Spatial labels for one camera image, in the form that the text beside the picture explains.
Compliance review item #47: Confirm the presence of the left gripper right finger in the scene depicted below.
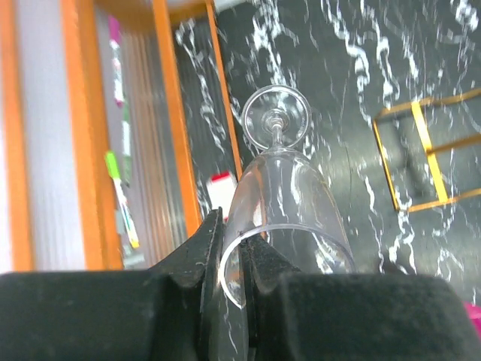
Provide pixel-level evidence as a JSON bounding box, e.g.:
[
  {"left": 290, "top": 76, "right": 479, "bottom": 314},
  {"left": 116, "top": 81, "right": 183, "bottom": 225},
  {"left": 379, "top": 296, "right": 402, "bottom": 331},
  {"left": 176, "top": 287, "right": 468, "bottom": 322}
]
[{"left": 240, "top": 236, "right": 300, "bottom": 360}]

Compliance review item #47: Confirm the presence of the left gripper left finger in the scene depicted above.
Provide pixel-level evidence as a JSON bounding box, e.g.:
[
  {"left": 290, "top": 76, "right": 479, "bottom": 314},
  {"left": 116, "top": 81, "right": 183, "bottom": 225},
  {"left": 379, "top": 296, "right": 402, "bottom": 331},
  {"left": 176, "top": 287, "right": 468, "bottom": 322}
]
[{"left": 149, "top": 208, "right": 224, "bottom": 360}]

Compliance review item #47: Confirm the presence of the clear flute glass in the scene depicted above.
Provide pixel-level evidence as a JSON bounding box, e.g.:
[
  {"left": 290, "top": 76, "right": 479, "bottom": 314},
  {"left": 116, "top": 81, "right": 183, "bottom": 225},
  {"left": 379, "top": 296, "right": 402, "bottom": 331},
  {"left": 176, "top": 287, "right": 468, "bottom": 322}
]
[{"left": 219, "top": 85, "right": 355, "bottom": 308}]

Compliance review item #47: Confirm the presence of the pink plastic wine glass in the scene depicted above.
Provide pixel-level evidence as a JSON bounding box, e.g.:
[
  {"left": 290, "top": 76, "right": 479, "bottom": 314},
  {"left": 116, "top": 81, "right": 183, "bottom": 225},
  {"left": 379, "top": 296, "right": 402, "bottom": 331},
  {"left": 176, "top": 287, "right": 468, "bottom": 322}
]
[{"left": 464, "top": 302, "right": 481, "bottom": 338}]

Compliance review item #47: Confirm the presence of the small red white box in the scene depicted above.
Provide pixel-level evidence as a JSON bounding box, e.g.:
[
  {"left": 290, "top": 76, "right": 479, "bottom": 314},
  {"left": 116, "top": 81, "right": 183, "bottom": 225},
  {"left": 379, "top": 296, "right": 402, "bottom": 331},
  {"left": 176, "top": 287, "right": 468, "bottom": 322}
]
[{"left": 207, "top": 171, "right": 237, "bottom": 221}]

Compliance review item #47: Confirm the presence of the orange wooden stepped shelf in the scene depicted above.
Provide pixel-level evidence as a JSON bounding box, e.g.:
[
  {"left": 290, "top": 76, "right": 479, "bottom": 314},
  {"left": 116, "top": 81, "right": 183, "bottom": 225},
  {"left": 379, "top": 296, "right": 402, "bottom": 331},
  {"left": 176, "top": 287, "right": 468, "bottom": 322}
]
[{"left": 1, "top": 1, "right": 242, "bottom": 273}]

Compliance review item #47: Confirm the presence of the green capped marker pen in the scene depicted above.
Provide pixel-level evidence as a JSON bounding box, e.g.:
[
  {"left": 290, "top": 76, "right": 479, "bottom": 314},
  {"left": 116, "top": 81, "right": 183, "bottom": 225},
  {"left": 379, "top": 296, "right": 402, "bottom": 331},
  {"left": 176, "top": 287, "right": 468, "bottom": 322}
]
[{"left": 104, "top": 150, "right": 140, "bottom": 249}]

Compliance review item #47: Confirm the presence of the pink capped marker pen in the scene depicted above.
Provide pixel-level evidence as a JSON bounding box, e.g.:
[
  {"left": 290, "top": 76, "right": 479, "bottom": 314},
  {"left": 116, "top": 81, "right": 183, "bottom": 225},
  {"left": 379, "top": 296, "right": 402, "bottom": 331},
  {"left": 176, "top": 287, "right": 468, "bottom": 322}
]
[{"left": 108, "top": 15, "right": 125, "bottom": 108}]

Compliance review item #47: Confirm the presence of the gold wire wine glass rack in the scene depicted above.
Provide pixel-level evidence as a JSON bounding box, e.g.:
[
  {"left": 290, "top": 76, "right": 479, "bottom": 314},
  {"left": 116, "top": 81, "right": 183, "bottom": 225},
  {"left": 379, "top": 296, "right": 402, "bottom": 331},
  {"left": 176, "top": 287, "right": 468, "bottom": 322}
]
[{"left": 372, "top": 88, "right": 480, "bottom": 213}]

